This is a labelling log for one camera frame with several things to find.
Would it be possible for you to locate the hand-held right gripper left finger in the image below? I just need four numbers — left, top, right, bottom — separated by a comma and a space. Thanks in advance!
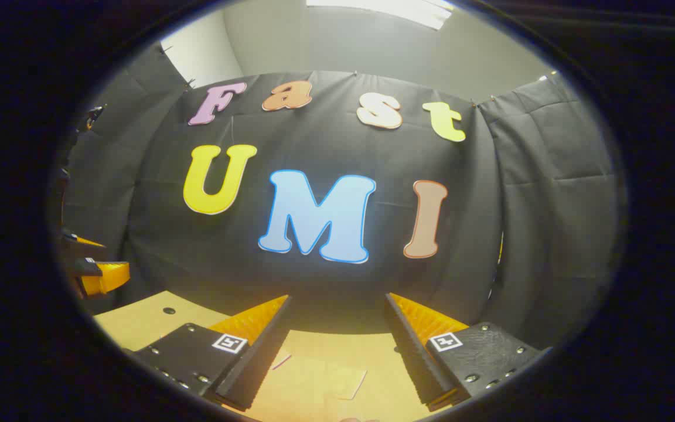
131, 294, 292, 412

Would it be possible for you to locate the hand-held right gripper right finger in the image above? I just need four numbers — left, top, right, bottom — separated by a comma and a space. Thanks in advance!
384, 292, 544, 413

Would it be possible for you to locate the orange T-shirt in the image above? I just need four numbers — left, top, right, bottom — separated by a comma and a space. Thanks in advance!
255, 346, 432, 422

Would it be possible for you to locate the black backdrop cloth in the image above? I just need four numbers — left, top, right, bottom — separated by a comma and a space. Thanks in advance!
56, 44, 628, 352

